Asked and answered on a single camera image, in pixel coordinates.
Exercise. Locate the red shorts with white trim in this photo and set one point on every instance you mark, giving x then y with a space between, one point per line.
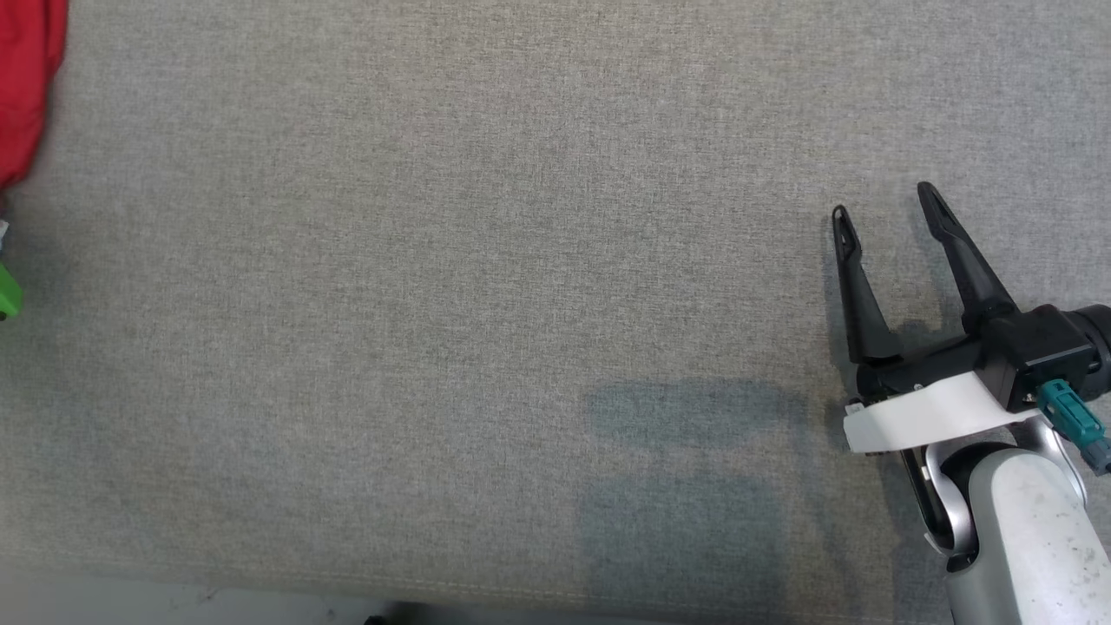
26 78

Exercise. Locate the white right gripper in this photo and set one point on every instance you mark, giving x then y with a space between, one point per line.
937 412

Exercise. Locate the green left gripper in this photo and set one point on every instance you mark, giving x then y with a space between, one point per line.
7 295

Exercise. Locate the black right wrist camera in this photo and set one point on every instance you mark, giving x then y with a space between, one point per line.
1041 351

